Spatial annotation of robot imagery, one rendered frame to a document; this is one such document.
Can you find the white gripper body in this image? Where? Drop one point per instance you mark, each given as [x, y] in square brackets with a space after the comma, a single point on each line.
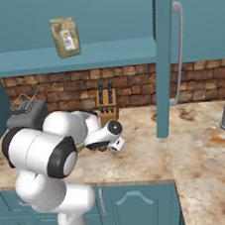
[96, 146]

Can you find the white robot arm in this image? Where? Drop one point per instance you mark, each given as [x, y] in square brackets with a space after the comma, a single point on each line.
[36, 150]

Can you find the wooden knife block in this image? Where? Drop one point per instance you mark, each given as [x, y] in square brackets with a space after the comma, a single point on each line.
[107, 101]

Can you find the grey toaster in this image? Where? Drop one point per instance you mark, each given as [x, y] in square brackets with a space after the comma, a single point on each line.
[26, 116]

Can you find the teal base cupboard door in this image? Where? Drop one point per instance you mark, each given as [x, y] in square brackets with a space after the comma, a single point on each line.
[143, 210]

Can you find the teal open cupboard door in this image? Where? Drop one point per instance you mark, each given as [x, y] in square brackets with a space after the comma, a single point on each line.
[164, 61]

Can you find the brown paper bag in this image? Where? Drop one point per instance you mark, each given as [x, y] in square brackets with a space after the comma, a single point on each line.
[66, 37]

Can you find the teal open wall shelf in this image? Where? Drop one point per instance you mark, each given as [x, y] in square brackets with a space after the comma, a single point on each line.
[74, 26]

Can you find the teal wall cupboard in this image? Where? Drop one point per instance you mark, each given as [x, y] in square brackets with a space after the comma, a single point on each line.
[202, 17]

